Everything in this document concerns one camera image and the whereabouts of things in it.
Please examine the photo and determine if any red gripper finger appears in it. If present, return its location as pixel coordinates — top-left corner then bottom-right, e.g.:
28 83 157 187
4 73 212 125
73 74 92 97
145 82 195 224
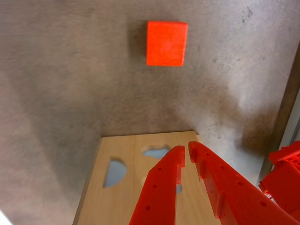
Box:
128 145 186 225
188 141 300 225

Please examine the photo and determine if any red cube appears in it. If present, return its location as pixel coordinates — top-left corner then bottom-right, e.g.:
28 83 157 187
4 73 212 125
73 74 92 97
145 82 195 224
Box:
146 20 189 67

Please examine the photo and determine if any wooden shape sorter box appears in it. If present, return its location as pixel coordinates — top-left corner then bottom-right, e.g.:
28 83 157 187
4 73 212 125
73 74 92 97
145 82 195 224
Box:
72 130 222 225

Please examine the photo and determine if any aluminium rail profile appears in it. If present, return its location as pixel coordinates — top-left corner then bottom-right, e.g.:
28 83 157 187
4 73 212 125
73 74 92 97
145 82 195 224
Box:
257 89 300 186

